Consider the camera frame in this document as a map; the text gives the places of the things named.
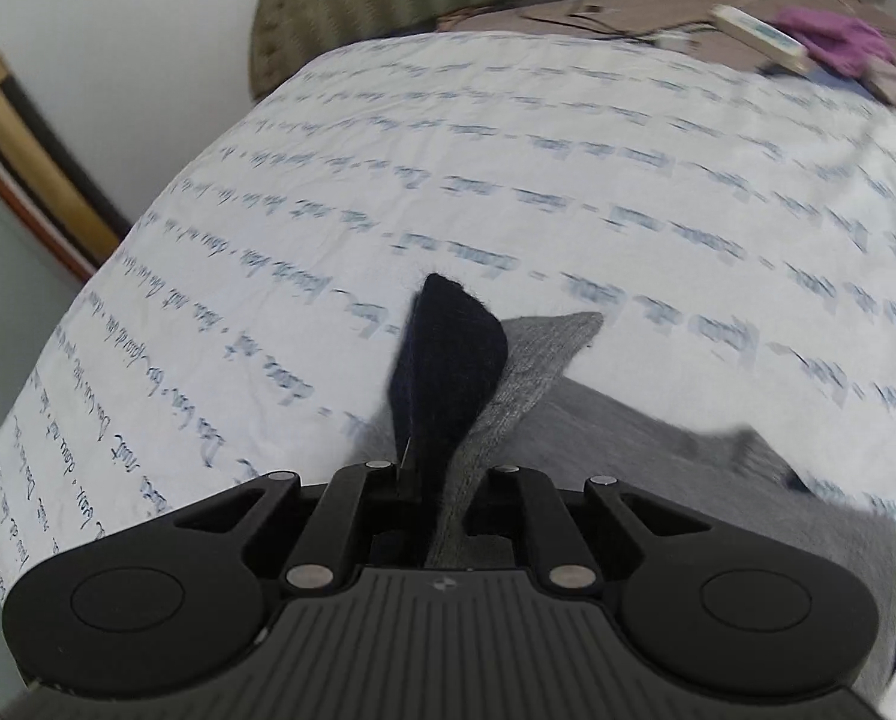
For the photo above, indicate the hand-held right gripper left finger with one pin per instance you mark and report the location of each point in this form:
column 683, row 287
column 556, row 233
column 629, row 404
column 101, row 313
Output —
column 358, row 502

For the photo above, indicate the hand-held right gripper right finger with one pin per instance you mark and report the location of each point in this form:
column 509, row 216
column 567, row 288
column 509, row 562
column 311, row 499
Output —
column 527, row 514

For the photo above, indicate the grey sweater with navy sleeves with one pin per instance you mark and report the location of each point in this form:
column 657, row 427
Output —
column 455, row 375

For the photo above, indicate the white printed blanket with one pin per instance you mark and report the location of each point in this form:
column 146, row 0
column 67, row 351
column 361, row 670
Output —
column 493, row 165

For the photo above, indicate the brown bed sheet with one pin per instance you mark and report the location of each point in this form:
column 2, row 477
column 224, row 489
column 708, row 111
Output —
column 605, row 4

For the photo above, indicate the white power strip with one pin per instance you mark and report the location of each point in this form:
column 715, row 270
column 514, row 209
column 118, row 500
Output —
column 763, row 37

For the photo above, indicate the purple cloth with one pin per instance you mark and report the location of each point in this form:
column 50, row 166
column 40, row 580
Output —
column 838, row 37

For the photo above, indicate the gold wooden frame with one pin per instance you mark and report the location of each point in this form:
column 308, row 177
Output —
column 36, row 157

